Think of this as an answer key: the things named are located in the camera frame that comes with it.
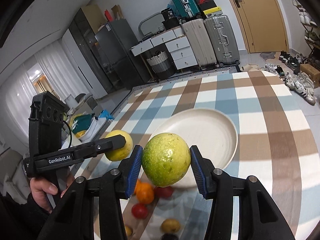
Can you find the small brown kiwi fruit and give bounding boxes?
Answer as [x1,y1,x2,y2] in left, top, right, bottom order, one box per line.
[125,225,133,237]

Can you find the red tomato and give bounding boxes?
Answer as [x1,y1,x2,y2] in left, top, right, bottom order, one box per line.
[153,186,174,199]
[131,203,149,219]

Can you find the orange mandarin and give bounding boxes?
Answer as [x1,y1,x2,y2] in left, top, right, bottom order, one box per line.
[133,179,141,195]
[136,183,155,205]

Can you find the green citrus fruit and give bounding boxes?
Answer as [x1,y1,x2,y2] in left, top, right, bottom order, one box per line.
[105,129,133,161]
[142,133,191,187]

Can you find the brown round pear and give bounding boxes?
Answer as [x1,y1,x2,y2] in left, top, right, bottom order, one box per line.
[161,218,181,233]

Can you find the person's left hand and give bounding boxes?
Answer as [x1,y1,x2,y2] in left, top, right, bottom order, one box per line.
[28,178,58,215]

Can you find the green yellow bag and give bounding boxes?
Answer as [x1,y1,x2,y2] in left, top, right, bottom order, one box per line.
[69,114,94,138]

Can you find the checkered tablecloth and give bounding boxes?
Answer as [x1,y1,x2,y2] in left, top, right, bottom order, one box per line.
[72,70,320,240]

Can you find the cream round plate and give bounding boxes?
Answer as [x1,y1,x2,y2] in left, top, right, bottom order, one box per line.
[147,107,239,189]

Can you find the dark grey refrigerator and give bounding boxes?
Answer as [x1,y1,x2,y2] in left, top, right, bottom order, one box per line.
[95,19,151,89]

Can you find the woven laundry basket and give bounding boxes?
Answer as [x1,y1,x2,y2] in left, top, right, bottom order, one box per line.
[147,51,175,80]

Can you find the cardboard box on floor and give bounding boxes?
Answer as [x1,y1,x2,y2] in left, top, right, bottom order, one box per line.
[300,63,320,88]

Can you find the oval mirror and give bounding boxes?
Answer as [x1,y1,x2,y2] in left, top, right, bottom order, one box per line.
[138,12,165,37]

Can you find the white drawer desk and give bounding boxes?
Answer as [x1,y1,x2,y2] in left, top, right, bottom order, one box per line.
[131,27,197,70]

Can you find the silver grey suitcase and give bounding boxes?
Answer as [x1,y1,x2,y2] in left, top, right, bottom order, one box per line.
[204,15,240,67]

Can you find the wooden door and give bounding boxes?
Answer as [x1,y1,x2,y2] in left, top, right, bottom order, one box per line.
[230,0,289,53]

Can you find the wooden shoe rack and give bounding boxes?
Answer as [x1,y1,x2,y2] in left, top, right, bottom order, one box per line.
[292,0,319,69]

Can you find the beige suitcase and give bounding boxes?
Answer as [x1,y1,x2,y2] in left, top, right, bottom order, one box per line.
[182,19,217,67]

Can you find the teal suitcase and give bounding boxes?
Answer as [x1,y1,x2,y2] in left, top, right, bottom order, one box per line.
[172,0,201,20]

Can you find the stacked shoe boxes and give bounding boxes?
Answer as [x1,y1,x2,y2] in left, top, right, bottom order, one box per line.
[195,0,223,19]

